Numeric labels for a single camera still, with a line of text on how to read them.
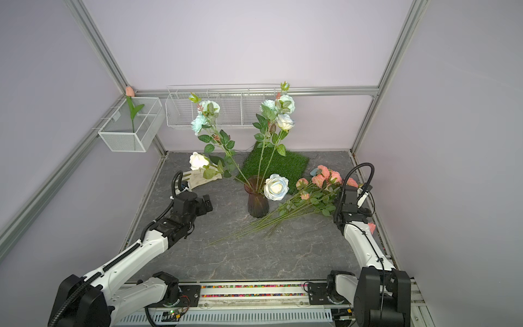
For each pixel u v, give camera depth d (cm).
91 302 39
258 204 90
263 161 113
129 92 89
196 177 62
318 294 74
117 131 83
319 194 96
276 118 72
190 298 74
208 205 77
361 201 73
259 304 74
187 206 63
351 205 65
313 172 110
